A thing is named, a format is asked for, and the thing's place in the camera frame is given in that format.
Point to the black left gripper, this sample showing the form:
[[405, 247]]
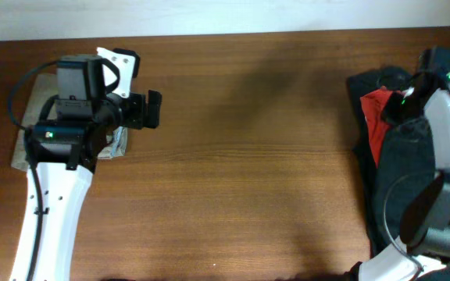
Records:
[[136, 119]]

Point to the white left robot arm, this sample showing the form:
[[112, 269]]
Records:
[[94, 99]]

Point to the red t-shirt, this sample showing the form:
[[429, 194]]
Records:
[[373, 105]]

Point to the folded khaki shorts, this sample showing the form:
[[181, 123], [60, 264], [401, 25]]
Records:
[[44, 87]]

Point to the black shorts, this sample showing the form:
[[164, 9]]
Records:
[[393, 164]]

